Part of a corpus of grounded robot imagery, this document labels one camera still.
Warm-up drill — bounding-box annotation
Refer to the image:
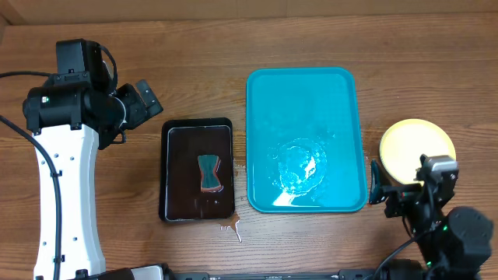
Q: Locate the yellow plate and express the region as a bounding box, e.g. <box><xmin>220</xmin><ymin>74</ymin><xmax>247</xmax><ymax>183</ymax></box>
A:
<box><xmin>379</xmin><ymin>119</ymin><xmax>456</xmax><ymax>184</ymax></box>

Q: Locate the green orange sponge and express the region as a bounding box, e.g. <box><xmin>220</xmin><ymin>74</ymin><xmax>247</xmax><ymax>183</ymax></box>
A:
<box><xmin>198</xmin><ymin>155</ymin><xmax>223</xmax><ymax>193</ymax></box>

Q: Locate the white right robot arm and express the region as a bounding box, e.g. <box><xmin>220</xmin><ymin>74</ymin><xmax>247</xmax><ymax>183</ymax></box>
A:
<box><xmin>368</xmin><ymin>155</ymin><xmax>493</xmax><ymax>279</ymax></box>

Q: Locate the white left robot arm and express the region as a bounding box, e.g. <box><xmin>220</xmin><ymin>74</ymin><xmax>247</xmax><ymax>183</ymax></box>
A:
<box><xmin>23</xmin><ymin>80</ymin><xmax>164</xmax><ymax>279</ymax></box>

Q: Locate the black water tray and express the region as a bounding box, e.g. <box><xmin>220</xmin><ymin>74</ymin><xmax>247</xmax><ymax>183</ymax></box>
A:
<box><xmin>159</xmin><ymin>117</ymin><xmax>235</xmax><ymax>222</ymax></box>

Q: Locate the teal plastic tray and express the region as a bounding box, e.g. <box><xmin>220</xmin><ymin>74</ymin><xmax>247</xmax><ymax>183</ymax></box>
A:
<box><xmin>246</xmin><ymin>67</ymin><xmax>368</xmax><ymax>213</ymax></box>

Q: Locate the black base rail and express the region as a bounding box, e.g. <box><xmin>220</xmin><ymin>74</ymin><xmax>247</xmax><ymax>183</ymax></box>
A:
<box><xmin>164</xmin><ymin>268</ymin><xmax>391</xmax><ymax>280</ymax></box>

